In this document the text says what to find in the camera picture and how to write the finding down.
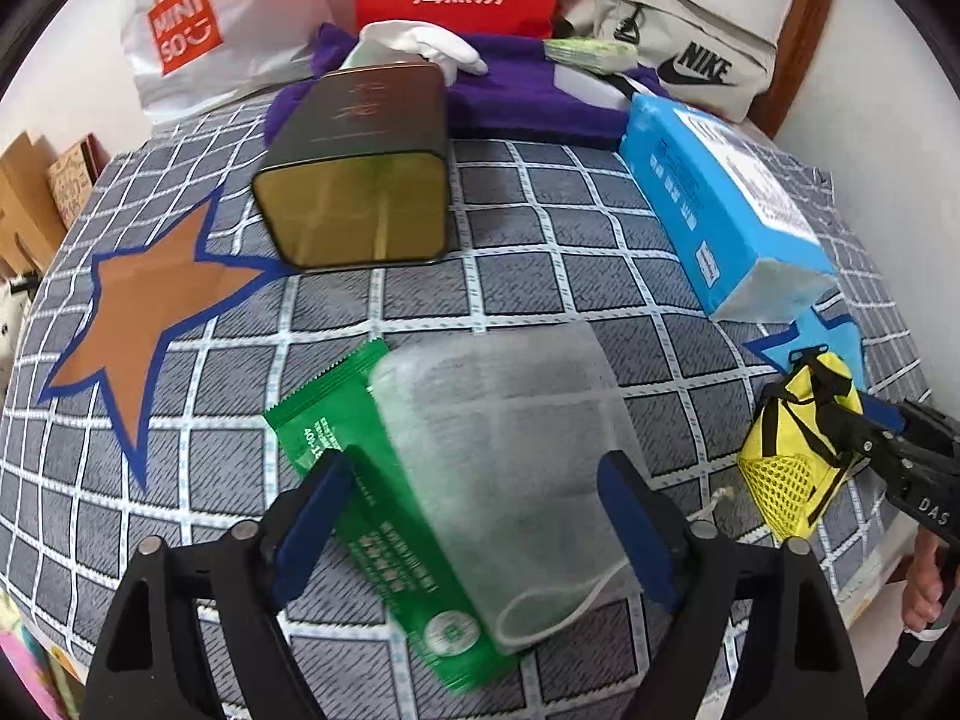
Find dark green sachet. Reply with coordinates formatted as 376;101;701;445
262;337;526;693

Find white plastic shopping bag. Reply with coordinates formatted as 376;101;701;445
120;0;353;125

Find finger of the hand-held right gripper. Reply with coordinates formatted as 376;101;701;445
831;420;914;472
855;388;960;455

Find grey checked star blanket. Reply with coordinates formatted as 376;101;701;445
0;94;935;720

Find yellow mesh pouch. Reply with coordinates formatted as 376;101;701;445
737;349;863;541

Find white spotted plush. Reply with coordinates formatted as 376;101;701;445
0;274;35;391

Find translucent white mesh bag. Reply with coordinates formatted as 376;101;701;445
370;322;646;655

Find patterned cardboard box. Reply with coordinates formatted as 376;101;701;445
46;133;113;230

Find grey waist bag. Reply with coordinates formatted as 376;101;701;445
555;0;781;125

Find purple cloth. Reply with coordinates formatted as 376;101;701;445
266;21;672;151

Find light green wipes pack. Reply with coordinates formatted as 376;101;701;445
541;37;640;76

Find cardboard boxes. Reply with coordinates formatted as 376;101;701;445
0;131;68;278

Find person's right hand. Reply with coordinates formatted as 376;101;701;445
900;532;960;635

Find dark tin box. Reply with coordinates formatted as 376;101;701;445
250;64;453;272

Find blue tissue pack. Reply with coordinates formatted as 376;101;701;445
619;92;839;323

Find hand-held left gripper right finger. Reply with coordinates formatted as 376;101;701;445
596;450;871;720

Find brown wooden door frame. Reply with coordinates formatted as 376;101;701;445
772;0;845;143

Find colourful cloth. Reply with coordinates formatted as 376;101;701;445
0;592;83;720

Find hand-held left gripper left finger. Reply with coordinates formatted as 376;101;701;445
82;448;357;720

